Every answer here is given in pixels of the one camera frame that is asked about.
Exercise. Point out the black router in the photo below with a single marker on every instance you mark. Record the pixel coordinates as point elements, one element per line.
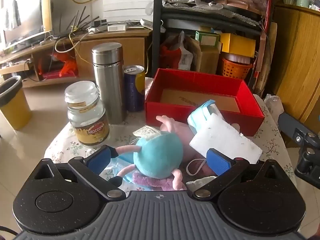
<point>77,22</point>

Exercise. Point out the black shelf rack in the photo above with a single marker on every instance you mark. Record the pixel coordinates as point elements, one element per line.
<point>157,30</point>

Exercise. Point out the yellow box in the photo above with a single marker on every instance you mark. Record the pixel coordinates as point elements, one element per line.
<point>240,45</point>

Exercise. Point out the glass coffee jar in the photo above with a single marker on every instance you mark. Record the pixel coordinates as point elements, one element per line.
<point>87,120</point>

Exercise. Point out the yellow trash bin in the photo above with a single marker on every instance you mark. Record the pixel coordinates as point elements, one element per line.
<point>15,110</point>

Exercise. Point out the long red box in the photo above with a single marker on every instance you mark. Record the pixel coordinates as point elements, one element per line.
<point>267,2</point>

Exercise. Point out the red and white plastic bag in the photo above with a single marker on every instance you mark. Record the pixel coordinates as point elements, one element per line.
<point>175,52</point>

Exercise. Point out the red cardboard box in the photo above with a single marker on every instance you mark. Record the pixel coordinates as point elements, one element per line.
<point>170,110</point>

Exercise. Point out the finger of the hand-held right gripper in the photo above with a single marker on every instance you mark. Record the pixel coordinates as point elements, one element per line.
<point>287,122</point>
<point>308,162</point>

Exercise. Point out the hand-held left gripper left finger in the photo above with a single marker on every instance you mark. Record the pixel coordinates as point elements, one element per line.
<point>100,158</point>

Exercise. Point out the orange plastic basket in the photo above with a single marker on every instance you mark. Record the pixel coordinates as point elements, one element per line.
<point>235,68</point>

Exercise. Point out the flat screen television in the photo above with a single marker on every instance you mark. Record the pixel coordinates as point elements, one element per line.
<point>25,12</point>

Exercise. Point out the clear plastic bag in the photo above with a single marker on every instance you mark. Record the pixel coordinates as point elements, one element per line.
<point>273,105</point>

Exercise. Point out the green box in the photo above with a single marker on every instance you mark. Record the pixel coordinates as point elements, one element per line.
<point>207,40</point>

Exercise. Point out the blue drink can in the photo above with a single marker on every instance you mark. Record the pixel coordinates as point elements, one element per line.
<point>133,92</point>

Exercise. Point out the pink pot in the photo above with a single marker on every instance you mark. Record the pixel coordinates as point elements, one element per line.
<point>236,3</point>

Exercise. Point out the floral tablecloth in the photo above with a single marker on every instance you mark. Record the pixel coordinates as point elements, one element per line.
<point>65,150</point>

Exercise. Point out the white foam sponge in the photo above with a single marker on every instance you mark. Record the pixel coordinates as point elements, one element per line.
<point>225,135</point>

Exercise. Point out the blue face mask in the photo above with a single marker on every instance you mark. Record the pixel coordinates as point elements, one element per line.
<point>117,166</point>
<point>200,115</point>

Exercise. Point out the stainless steel thermos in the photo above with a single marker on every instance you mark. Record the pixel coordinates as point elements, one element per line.
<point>108,85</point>

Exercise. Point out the pink pig plush teal dress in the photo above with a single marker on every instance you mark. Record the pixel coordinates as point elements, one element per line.
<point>157,152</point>

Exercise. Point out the brown cardboard box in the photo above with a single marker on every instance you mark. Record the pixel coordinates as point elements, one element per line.
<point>207,60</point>

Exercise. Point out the purple plush toy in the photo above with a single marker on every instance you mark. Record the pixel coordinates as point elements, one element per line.
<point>152,181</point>

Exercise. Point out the wooden cabinet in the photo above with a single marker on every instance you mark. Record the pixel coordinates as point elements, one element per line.
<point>295,55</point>

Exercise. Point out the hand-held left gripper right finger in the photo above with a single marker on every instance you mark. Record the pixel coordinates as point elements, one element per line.
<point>218,163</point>

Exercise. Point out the wooden television stand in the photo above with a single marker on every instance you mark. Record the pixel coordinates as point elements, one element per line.
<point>112,47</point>

